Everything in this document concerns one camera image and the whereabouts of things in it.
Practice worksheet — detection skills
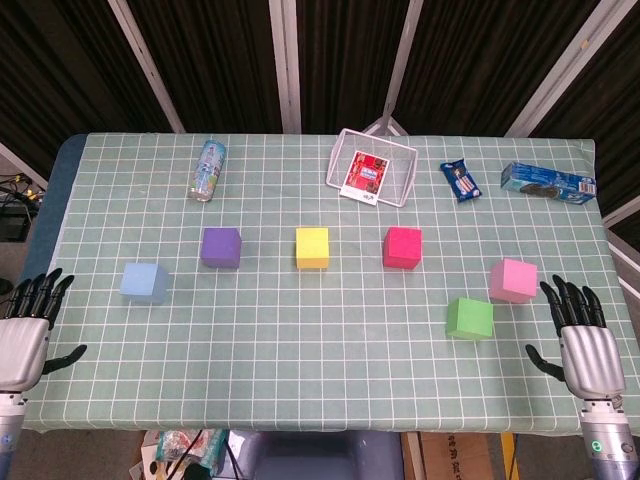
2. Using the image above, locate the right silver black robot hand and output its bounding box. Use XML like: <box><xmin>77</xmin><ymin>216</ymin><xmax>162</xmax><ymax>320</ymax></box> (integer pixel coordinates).
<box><xmin>524</xmin><ymin>273</ymin><xmax>627</xmax><ymax>401</ymax></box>

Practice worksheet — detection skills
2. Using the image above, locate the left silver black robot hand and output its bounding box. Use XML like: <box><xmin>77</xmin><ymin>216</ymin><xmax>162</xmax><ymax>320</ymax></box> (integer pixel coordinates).
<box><xmin>0</xmin><ymin>268</ymin><xmax>88</xmax><ymax>394</ymax></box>

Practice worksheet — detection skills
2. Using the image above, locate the green foam cube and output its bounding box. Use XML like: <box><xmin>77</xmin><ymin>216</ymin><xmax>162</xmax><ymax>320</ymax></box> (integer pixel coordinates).
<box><xmin>444</xmin><ymin>296</ymin><xmax>495</xmax><ymax>342</ymax></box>

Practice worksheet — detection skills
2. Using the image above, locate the red foam cube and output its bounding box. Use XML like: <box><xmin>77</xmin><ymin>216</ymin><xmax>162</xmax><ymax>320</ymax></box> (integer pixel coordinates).
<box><xmin>382</xmin><ymin>226</ymin><xmax>424</xmax><ymax>271</ymax></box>

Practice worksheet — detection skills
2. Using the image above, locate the purple foam cube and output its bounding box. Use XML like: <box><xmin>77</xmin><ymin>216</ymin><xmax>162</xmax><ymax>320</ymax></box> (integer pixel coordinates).
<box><xmin>199</xmin><ymin>227</ymin><xmax>243</xmax><ymax>271</ymax></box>

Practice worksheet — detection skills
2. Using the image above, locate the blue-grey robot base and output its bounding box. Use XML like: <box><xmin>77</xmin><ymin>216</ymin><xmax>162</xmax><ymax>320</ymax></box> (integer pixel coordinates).
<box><xmin>227</xmin><ymin>430</ymin><xmax>405</xmax><ymax>480</ymax></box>

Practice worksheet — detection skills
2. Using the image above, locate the pink foam cube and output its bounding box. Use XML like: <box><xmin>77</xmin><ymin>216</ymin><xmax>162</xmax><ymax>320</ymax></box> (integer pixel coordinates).
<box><xmin>488</xmin><ymin>257</ymin><xmax>539</xmax><ymax>305</ymax></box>

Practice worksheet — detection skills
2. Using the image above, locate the dark blue table pad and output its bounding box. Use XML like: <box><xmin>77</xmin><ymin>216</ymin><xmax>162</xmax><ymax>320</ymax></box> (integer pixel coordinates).
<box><xmin>19</xmin><ymin>133</ymin><xmax>89</xmax><ymax>286</ymax></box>

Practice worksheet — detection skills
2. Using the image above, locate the yellow bar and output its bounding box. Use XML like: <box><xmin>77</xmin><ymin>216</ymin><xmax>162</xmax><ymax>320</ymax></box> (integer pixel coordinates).
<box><xmin>501</xmin><ymin>432</ymin><xmax>519</xmax><ymax>480</ymax></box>

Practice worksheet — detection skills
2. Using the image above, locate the light blue foam cube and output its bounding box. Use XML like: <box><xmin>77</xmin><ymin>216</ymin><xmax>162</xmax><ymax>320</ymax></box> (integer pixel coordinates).
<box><xmin>119</xmin><ymin>262</ymin><xmax>170</xmax><ymax>306</ymax></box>

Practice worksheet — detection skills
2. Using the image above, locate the brown cardboard box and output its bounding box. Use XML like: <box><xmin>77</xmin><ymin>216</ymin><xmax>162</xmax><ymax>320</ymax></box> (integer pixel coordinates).
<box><xmin>417</xmin><ymin>432</ymin><xmax>506</xmax><ymax>480</ymax></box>

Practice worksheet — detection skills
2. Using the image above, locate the long blue cookie box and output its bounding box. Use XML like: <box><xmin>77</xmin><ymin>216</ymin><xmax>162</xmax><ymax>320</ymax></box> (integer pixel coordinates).
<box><xmin>500</xmin><ymin>161</ymin><xmax>598</xmax><ymax>207</ymax></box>

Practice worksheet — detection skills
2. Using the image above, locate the green snack bag pile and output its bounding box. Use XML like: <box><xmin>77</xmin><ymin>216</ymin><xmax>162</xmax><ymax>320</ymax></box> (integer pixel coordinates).
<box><xmin>139</xmin><ymin>428</ymin><xmax>229</xmax><ymax>480</ymax></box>

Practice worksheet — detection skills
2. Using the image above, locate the white table leg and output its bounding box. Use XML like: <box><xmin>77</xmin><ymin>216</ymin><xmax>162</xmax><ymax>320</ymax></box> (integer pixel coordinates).
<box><xmin>403</xmin><ymin>432</ymin><xmax>426</xmax><ymax>480</ymax></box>

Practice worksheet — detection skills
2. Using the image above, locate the small blue cookie packet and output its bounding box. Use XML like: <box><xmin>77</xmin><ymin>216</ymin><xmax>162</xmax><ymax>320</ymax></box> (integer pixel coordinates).
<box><xmin>439</xmin><ymin>158</ymin><xmax>484</xmax><ymax>205</ymax></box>

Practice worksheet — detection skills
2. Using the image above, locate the light blue drink can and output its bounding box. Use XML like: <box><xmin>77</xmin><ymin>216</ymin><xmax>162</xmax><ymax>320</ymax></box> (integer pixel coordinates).
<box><xmin>186</xmin><ymin>139</ymin><xmax>227</xmax><ymax>203</ymax></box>

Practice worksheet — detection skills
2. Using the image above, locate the green checked tablecloth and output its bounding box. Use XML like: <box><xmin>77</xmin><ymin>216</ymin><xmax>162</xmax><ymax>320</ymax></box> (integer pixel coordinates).
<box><xmin>22</xmin><ymin>132</ymin><xmax>640</xmax><ymax>435</ymax></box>

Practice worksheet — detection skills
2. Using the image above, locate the red snack packet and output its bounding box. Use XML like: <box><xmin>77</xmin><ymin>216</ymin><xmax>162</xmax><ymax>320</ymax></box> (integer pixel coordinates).
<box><xmin>338</xmin><ymin>149</ymin><xmax>389</xmax><ymax>206</ymax></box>

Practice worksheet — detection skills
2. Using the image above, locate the yellow foam cube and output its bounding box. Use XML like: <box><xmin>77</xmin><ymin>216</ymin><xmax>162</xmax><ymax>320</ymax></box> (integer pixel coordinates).
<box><xmin>294</xmin><ymin>227</ymin><xmax>331</xmax><ymax>271</ymax></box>

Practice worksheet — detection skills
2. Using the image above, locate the white metal frame rail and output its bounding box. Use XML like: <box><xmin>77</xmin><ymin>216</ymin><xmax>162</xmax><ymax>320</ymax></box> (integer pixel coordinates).
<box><xmin>602</xmin><ymin>197</ymin><xmax>640</xmax><ymax>301</ymax></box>
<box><xmin>0</xmin><ymin>142</ymin><xmax>49</xmax><ymax>191</ymax></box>

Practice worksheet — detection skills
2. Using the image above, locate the black device with cables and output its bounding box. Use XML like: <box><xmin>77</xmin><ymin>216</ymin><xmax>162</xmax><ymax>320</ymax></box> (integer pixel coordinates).
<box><xmin>0</xmin><ymin>172</ymin><xmax>41</xmax><ymax>244</ymax></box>

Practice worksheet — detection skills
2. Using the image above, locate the white wire mesh basket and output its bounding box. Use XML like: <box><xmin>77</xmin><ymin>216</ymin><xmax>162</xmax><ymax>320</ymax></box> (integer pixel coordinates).
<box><xmin>325</xmin><ymin>127</ymin><xmax>420</xmax><ymax>209</ymax></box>

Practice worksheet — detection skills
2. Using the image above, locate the white metal frame post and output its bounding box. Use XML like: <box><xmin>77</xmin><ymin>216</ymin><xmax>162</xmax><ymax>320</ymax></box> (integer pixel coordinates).
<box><xmin>504</xmin><ymin>0</ymin><xmax>629</xmax><ymax>137</ymax></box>
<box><xmin>107</xmin><ymin>0</ymin><xmax>186</xmax><ymax>134</ymax></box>
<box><xmin>362</xmin><ymin>0</ymin><xmax>426</xmax><ymax>136</ymax></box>
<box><xmin>268</xmin><ymin>0</ymin><xmax>303</xmax><ymax>135</ymax></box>

